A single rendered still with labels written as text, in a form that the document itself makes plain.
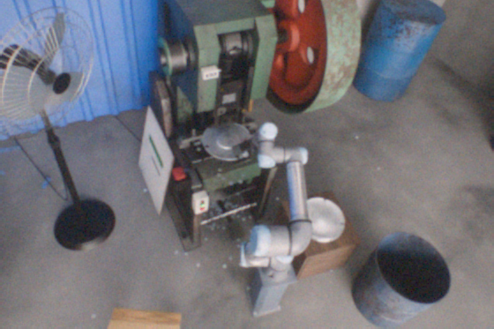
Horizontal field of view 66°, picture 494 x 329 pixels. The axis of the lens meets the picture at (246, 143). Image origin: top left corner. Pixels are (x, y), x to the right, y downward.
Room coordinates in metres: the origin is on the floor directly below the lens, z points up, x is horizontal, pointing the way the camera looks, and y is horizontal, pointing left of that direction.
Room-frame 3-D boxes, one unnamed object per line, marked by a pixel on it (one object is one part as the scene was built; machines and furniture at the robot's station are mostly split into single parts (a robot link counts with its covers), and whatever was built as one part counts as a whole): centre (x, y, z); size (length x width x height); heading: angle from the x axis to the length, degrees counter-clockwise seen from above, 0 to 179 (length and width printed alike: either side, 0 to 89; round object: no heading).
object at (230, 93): (1.53, 0.16, 1.04); 0.17 x 0.15 x 0.30; 34
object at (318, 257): (1.32, -0.54, 0.18); 0.40 x 0.38 x 0.35; 27
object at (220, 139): (1.46, 0.11, 0.78); 0.29 x 0.29 x 0.01
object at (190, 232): (1.54, 0.48, 0.45); 0.92 x 0.12 x 0.90; 34
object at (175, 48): (1.45, 0.40, 1.31); 0.22 x 0.12 x 0.22; 34
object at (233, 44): (1.57, 0.18, 1.27); 0.21 x 0.12 x 0.34; 34
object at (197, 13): (1.69, 0.26, 0.83); 0.79 x 0.43 x 1.34; 34
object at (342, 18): (1.84, -0.04, 1.33); 1.03 x 0.28 x 0.82; 34
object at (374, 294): (1.05, -1.03, 0.24); 0.42 x 0.42 x 0.48
